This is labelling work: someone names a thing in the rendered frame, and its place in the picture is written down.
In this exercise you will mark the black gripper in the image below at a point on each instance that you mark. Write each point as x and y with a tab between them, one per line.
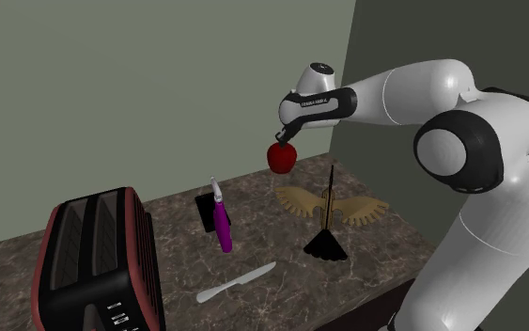
288	133

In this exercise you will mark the red apple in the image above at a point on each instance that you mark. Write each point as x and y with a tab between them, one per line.
282	157

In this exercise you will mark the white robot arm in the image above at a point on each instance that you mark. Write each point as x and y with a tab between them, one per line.
474	137

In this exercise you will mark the tan winged bird figure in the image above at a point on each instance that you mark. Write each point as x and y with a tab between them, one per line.
326	208

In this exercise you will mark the black flat phone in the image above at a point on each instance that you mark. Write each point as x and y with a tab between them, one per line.
207	211

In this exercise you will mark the silver table knife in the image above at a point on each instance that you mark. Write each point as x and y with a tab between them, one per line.
236	283

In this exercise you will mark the red and black toaster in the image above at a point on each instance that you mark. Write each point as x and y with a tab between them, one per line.
94	270

